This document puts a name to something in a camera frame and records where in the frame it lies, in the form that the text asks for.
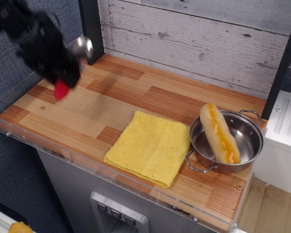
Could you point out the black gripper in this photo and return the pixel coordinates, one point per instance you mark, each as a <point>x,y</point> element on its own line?
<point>40,42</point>

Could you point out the red handled metal spoon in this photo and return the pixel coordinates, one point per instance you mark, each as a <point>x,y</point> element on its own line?
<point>81,48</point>

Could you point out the yellow cloth napkin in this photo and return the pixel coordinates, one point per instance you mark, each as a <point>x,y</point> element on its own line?
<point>151,147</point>

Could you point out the clear acrylic table guard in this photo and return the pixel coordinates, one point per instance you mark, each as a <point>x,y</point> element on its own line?
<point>84,126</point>

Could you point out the grey toy fridge cabinet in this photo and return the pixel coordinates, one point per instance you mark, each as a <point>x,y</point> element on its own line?
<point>74,183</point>

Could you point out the silver dispenser button panel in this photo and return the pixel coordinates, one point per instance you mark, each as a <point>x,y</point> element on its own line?
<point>114,217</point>

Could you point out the white and black box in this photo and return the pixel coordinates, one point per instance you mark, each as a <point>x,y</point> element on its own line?
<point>7,217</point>

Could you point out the yellow object bottom left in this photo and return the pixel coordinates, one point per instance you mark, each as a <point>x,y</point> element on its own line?
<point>20,227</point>

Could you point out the toy bread loaf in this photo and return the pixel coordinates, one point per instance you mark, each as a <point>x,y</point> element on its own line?
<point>220,139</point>

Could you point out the white ribbed toy sink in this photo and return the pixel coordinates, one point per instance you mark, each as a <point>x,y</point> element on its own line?
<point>278,129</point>

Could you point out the steel pot with handles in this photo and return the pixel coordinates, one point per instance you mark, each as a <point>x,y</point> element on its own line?
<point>248,135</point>

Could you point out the black right vertical post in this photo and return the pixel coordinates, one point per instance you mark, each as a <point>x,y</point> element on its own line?
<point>278,81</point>

